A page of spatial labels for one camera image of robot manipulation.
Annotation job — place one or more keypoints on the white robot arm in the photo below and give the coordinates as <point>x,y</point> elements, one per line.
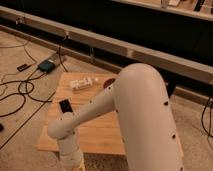
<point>64,127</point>

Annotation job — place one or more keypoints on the purple bowl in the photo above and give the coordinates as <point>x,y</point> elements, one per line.
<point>108,82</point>

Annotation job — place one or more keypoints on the white small box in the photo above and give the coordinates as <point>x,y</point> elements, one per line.
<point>81,84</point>

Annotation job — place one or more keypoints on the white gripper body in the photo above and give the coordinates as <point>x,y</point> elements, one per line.
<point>70,154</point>

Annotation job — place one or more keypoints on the long metal rail frame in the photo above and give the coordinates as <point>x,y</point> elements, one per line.
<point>172,63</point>

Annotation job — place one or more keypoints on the small black device on floor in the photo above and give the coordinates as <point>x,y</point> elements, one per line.
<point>23,67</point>

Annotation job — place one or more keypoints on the wooden table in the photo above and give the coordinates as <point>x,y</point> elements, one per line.
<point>90,130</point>

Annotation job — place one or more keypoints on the dark power adapter box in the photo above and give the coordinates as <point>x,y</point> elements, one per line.
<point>46,66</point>

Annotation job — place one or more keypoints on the black phone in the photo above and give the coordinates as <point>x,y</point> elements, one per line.
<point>65,106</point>

